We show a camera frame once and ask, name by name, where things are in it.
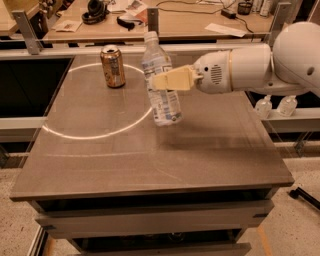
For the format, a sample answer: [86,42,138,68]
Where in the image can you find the right metal bracket post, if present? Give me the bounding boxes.
[264,2,291,47]

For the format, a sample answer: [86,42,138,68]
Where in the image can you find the small clear bottle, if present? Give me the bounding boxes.
[255,95,272,119]
[277,95,297,117]

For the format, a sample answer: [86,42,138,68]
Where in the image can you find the black power adapter with cable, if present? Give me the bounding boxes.
[156,0,254,34]

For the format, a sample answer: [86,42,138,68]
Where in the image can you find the small clear bottle right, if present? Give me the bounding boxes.
[277,95,297,117]

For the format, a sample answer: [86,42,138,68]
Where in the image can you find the black mesh cup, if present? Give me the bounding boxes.
[237,2,252,15]

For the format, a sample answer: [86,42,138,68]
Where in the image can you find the small clear bottle left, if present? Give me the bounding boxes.
[255,95,272,119]

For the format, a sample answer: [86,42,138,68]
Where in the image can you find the black headphones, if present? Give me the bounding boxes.
[82,0,109,25]

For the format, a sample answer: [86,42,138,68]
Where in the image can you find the copper soda can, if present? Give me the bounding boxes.
[100,45,126,89]

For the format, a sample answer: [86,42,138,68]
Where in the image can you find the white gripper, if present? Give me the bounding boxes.
[151,51,231,94]

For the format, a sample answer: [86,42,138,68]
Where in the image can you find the paper note left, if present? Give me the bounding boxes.
[54,20,82,32]

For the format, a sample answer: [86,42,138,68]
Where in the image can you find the grey drawer cabinet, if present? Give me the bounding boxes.
[28,187,277,256]

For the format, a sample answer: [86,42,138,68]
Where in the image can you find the black chair leg caster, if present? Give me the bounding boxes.
[289,187,320,210]

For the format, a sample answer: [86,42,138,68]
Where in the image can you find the magazine papers stack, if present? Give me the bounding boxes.
[107,0,148,24]

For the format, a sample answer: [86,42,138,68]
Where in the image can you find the metal bracket post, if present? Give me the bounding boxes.
[12,10,42,55]
[147,7,159,33]
[264,2,291,47]

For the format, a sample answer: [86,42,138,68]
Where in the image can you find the clear plastic water bottle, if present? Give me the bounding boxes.
[142,31,182,126]

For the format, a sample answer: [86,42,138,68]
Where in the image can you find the middle metal bracket post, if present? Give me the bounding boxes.
[147,7,159,33]

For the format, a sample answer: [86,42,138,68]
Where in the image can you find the wooden background desk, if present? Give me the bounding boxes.
[44,0,291,43]

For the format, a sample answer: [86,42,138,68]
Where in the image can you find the left metal bracket post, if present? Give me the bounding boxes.
[12,10,42,55]

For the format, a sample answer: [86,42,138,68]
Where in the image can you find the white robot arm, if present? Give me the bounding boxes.
[151,22,320,96]

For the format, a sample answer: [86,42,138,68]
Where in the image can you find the white paper sheet right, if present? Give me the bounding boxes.
[205,23,246,38]

